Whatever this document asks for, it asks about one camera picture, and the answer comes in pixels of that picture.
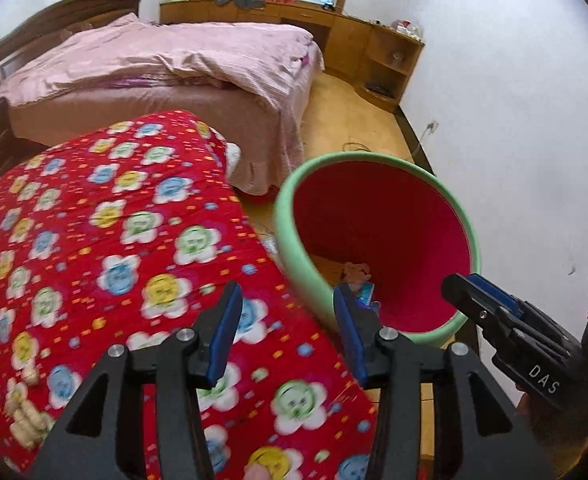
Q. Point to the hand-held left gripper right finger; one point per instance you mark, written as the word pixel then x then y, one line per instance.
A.
pixel 349 330

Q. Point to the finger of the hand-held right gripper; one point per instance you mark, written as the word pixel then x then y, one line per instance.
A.
pixel 469 300
pixel 496 294

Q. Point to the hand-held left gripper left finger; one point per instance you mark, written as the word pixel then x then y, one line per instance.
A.
pixel 223 330

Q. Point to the orange cardboard box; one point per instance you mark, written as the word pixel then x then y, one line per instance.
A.
pixel 326 270

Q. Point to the red trash bin green rim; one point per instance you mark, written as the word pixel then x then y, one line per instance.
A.
pixel 399 220

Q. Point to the person's right hand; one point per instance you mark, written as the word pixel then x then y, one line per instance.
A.
pixel 544 425

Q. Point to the tan crumpled scrap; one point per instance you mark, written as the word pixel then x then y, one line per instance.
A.
pixel 356 272

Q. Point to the red flower printed blanket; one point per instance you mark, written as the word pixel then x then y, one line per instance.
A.
pixel 73 210

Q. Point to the beige small toy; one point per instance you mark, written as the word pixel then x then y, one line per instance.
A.
pixel 33 437

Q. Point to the pink items on shelf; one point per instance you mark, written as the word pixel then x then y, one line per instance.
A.
pixel 406 30

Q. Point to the pink quilt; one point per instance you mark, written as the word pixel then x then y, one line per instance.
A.
pixel 173 55

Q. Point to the wooden desk cabinet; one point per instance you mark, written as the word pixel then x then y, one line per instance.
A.
pixel 344 35

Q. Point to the wooden bed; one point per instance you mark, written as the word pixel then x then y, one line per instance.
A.
pixel 48 15

